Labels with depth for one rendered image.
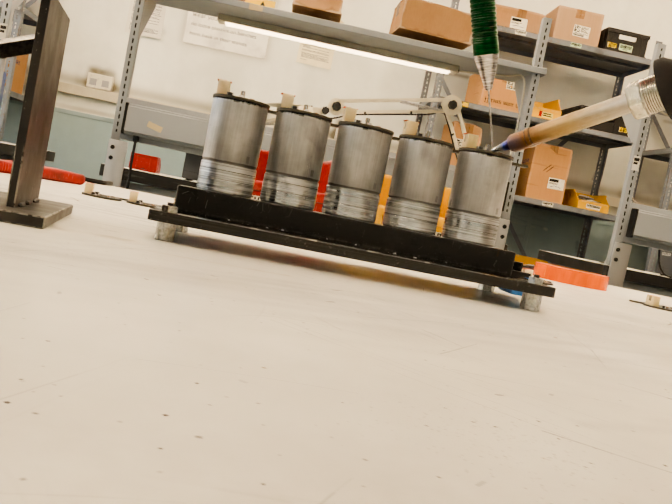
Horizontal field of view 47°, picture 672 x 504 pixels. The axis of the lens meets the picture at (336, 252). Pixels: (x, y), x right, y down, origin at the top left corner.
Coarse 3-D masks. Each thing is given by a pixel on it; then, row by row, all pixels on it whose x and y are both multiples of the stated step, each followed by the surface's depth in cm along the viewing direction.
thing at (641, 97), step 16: (640, 80) 30; (624, 96) 30; (640, 96) 30; (656, 96) 29; (576, 112) 31; (592, 112) 31; (608, 112) 31; (624, 112) 30; (640, 112) 30; (656, 112) 30; (528, 128) 33; (544, 128) 32; (560, 128) 32; (576, 128) 31; (512, 144) 33; (528, 144) 33
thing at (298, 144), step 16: (288, 112) 33; (288, 128) 33; (304, 128) 33; (320, 128) 33; (272, 144) 33; (288, 144) 33; (304, 144) 33; (320, 144) 33; (272, 160) 33; (288, 160) 33; (304, 160) 33; (320, 160) 34; (272, 176) 33; (288, 176) 33; (304, 176) 33; (272, 192) 33; (288, 192) 33; (304, 192) 33; (304, 208) 33
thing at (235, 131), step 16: (224, 112) 32; (240, 112) 32; (256, 112) 33; (208, 128) 33; (224, 128) 32; (240, 128) 32; (256, 128) 33; (208, 144) 33; (224, 144) 32; (240, 144) 33; (256, 144) 33; (208, 160) 33; (224, 160) 32; (240, 160) 33; (256, 160) 33; (208, 176) 33; (224, 176) 33; (240, 176) 33; (224, 192) 33; (240, 192) 33
